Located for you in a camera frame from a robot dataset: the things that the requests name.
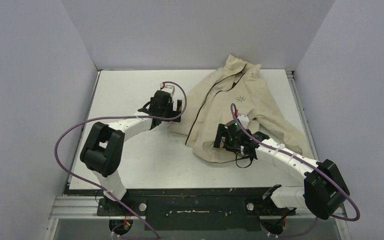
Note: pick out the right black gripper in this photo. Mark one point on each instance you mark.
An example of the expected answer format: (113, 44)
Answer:
(221, 136)

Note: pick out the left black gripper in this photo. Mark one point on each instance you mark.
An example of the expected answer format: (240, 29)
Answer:
(170, 105)

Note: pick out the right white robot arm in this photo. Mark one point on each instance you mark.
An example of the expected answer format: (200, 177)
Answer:
(323, 188)

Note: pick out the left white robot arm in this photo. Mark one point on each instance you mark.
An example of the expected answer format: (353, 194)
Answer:
(103, 147)

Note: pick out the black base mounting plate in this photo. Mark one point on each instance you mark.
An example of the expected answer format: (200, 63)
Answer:
(206, 209)

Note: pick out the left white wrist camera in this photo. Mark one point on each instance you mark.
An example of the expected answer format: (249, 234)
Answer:
(167, 88)

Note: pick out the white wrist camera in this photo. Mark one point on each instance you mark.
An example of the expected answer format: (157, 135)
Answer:
(167, 88)
(243, 119)

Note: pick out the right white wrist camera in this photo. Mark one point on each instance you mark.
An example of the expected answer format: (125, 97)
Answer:
(243, 119)

